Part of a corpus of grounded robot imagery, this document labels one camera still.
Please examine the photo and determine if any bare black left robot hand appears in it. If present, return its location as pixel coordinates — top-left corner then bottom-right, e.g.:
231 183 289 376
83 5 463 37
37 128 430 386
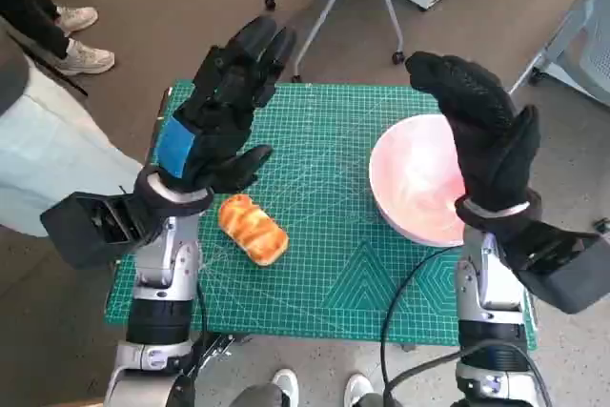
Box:
151 15 297 194

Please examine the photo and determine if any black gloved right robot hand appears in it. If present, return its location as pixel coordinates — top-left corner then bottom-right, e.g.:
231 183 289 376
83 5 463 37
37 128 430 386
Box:
403 51 542 213

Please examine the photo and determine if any pink bowl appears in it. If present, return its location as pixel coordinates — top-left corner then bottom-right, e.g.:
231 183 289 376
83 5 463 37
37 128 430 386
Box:
369 114 471 249

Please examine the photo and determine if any long braided toy bread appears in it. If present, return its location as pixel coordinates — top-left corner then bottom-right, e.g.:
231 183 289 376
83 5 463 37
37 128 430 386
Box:
217 194 291 267

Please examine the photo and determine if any black metal stand leg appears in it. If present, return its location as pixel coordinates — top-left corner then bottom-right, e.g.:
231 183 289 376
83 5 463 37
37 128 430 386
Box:
0 15 90 96

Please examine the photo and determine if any green cutting mat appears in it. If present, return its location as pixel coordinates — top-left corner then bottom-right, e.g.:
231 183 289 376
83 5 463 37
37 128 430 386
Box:
104 81 539 350

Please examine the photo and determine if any black table edge rail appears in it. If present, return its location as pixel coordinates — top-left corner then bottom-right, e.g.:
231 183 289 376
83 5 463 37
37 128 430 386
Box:
152 86 172 151

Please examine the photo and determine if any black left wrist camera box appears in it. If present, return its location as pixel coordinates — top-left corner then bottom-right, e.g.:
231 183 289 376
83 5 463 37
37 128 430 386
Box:
40 191 158 270

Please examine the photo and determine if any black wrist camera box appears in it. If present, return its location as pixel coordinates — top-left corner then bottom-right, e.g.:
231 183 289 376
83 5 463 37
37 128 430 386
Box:
40 191 158 270
499 220 610 315

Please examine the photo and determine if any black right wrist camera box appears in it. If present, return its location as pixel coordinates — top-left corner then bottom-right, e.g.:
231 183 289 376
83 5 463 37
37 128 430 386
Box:
499 220 610 315

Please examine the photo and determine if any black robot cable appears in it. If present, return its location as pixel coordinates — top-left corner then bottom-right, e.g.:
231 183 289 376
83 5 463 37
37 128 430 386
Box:
383 339 554 407
188 275 209 375
379 247 461 407

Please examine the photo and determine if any black folding table frame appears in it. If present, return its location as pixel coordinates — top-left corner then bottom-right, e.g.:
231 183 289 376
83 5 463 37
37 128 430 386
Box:
190 330 254 375

